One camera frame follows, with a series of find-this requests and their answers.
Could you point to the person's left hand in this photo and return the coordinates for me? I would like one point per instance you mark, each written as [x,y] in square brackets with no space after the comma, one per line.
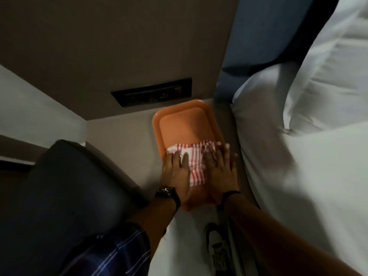
[176,178]

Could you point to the person's right hand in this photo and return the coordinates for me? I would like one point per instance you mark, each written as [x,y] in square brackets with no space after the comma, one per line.
[222,178]

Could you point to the person's right middle finger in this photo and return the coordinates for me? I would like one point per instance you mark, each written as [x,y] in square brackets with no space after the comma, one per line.
[219,155]

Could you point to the person's left fingers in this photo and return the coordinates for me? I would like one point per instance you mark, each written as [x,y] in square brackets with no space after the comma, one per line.
[178,159]

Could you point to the person's right little finger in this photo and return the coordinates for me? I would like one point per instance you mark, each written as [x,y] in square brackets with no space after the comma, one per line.
[235,161]

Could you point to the red white striped cloth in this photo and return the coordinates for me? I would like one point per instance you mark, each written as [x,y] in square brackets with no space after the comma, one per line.
[198,175]

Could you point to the person's left forearm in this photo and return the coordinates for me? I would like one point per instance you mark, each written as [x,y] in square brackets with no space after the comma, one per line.
[155,214]

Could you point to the person's right forearm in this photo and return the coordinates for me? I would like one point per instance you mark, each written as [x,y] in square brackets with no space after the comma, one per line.
[276,238]

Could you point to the black wristband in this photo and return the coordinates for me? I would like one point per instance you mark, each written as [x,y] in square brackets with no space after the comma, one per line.
[232,193]

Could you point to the orange plastic tray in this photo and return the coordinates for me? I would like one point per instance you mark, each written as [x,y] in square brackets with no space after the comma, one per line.
[184,126]

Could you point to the black wristwatch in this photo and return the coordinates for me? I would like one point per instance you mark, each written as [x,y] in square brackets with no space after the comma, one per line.
[169,194]

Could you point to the white bed sheet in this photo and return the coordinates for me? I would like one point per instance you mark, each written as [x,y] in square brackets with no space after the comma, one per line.
[302,181]

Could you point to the white sneaker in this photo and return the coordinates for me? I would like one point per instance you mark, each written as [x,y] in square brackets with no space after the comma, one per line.
[218,250]

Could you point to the blue plaid shirt sleeve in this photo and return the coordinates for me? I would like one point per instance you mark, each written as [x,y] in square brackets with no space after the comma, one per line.
[115,250]

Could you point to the black cushioned chair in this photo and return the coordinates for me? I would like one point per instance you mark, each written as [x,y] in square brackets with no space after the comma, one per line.
[66,198]

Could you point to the blue upholstered headboard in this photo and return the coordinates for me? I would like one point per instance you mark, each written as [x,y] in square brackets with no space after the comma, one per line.
[258,34]

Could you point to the white pillow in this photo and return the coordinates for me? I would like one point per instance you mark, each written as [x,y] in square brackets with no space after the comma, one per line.
[333,68]

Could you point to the black wall socket panel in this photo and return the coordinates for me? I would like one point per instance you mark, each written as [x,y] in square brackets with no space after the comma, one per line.
[151,92]

